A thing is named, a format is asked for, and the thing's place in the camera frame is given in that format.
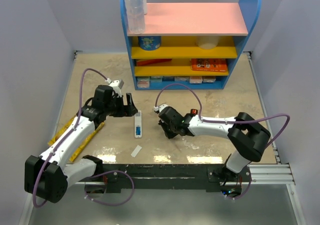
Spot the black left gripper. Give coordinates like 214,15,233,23
104,92,138,117

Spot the blue cartoon can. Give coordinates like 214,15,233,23
138,36,162,51

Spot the blue battery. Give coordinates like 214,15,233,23
136,126,141,136

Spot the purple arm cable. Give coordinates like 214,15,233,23
154,83,291,146
32,68,111,208

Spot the white tissue pack right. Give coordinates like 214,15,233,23
202,76,216,83

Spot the orange box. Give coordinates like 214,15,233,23
190,58,228,73

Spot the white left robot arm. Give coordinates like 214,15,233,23
24,79,138,203

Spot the white battery cover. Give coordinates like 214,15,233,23
131,145,142,158

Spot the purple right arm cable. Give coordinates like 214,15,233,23
154,83,291,146

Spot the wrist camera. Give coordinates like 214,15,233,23
109,79,124,98
153,103,168,114

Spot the red white tissue pack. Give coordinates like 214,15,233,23
136,76,150,89

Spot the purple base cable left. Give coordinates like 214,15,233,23
84,169,137,207

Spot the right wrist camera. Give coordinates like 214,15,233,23
153,103,168,114

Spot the red tissue pack right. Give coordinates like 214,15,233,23
189,76,203,84

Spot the red flat book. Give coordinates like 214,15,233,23
136,58,172,67

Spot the yellow chips bag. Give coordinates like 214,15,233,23
43,116,105,167

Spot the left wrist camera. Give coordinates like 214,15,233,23
109,79,124,98

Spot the clear plastic bottle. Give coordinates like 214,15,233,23
124,0,145,35

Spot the blue tissue pack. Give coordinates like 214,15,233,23
162,76,175,82

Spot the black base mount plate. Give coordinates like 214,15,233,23
84,162,251,194

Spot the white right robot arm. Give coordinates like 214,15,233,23
155,104,271,182

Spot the blue shelf unit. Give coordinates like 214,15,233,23
119,0,262,90

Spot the white remote control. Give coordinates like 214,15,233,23
134,110,142,138

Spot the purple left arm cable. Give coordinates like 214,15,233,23
32,68,111,208

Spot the green tissue pack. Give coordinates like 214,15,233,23
150,76,163,83

